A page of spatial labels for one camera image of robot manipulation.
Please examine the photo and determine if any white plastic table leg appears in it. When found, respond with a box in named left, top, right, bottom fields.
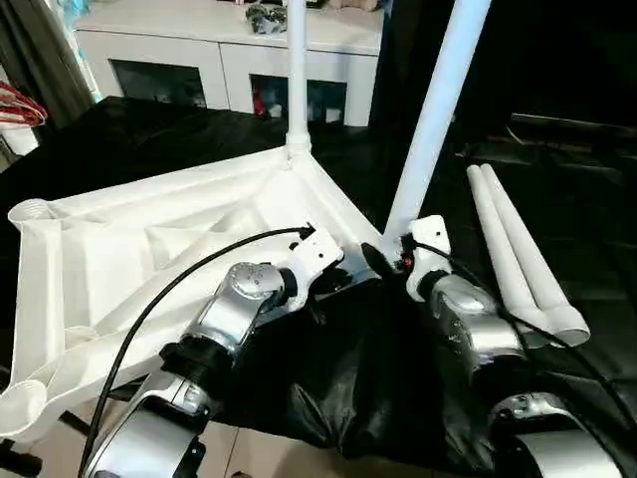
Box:
left=285, top=0, right=315, bottom=169
left=466, top=165, right=554, bottom=331
left=380, top=0, right=493, bottom=261
left=478, top=163, right=593, bottom=350

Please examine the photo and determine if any white plastic table top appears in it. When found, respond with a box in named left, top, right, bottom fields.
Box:
left=0, top=143, right=385, bottom=443

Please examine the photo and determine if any dark glittery ornament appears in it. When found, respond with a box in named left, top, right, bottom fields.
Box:
left=245, top=4, right=291, bottom=37

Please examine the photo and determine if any white sideboard cabinet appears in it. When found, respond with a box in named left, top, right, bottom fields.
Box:
left=74, top=0, right=387, bottom=128

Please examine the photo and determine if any red and white bundle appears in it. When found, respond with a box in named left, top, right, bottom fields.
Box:
left=0, top=80, right=51, bottom=125

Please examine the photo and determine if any black folding stand frame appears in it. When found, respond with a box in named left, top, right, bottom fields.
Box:
left=0, top=407, right=92, bottom=475

